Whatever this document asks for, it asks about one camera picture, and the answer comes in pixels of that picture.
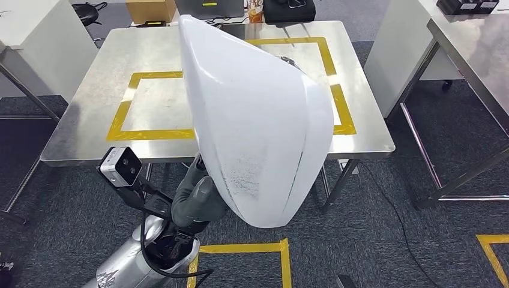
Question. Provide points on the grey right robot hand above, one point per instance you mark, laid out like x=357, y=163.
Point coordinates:
x=348, y=282

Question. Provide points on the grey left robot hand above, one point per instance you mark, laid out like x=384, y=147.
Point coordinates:
x=197, y=202

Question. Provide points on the white curved shell part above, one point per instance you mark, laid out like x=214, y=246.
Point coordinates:
x=254, y=131

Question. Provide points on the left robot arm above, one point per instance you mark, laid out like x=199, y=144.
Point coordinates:
x=127, y=266

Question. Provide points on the steel workbench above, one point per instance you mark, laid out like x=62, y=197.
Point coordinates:
x=159, y=51

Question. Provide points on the yellow floor tape square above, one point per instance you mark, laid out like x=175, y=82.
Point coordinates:
x=497, y=238
x=238, y=248

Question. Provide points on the floor socket plate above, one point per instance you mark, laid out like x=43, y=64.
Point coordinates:
x=352, y=169

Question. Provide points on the small black device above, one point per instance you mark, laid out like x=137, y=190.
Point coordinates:
x=151, y=24

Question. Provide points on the dark laptop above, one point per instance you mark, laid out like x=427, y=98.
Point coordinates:
x=222, y=12

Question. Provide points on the cardboard box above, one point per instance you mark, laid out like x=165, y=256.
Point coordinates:
x=151, y=11

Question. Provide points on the orange drink cup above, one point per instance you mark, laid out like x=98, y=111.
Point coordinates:
x=255, y=14

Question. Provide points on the steel table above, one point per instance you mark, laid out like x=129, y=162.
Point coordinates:
x=477, y=51
x=30, y=92

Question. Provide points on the black case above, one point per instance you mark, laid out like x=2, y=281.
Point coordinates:
x=288, y=12

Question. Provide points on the white panel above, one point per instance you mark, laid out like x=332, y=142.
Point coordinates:
x=397, y=51
x=39, y=39

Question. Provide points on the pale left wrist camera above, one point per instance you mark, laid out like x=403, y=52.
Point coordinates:
x=119, y=167

